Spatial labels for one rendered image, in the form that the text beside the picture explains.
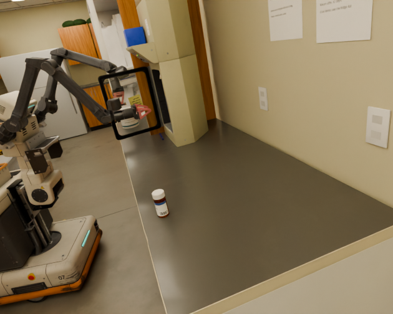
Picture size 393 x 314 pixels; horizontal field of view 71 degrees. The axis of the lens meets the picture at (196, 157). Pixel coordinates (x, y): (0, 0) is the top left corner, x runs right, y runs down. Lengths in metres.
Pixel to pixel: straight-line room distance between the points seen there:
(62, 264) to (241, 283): 1.61
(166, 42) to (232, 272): 1.14
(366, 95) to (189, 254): 0.70
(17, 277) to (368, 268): 2.04
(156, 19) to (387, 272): 1.36
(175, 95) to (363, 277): 1.14
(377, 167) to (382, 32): 0.39
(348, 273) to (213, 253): 0.37
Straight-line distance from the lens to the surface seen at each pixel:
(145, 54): 1.49
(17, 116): 1.78
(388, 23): 0.92
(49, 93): 2.18
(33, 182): 2.09
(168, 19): 1.53
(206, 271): 0.77
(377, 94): 0.96
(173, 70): 1.52
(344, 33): 1.01
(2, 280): 2.39
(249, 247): 0.82
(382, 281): 1.05
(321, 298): 0.90
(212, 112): 2.02
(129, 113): 1.63
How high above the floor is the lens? 1.49
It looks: 23 degrees down
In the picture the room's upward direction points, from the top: 11 degrees counter-clockwise
